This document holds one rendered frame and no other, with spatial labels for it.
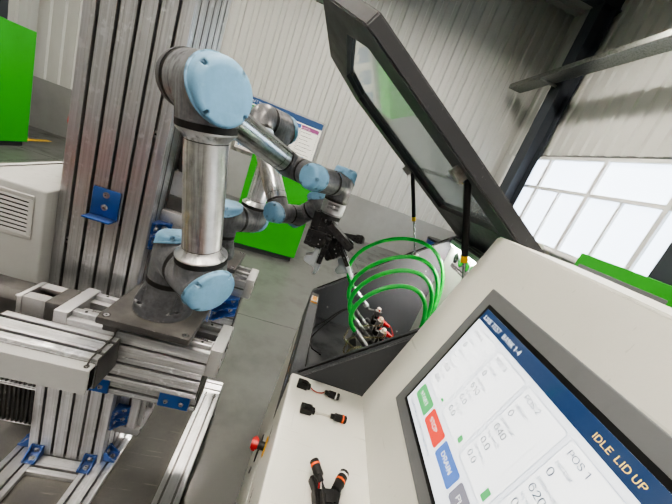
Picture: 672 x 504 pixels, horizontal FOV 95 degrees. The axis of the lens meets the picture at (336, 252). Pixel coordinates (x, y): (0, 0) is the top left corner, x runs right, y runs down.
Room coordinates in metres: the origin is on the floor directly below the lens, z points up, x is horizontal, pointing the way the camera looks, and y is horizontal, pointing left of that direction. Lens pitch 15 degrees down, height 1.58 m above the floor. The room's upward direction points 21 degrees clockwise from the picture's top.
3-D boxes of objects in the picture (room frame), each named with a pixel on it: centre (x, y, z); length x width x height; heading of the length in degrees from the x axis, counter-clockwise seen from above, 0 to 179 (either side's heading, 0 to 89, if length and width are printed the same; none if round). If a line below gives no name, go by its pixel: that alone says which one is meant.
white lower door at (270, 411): (1.13, 0.01, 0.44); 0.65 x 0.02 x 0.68; 4
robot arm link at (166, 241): (0.75, 0.39, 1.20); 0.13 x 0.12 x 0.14; 55
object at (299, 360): (1.13, 0.00, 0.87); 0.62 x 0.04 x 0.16; 4
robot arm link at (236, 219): (1.25, 0.48, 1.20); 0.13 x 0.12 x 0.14; 152
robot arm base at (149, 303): (0.76, 0.39, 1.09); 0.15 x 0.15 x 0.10
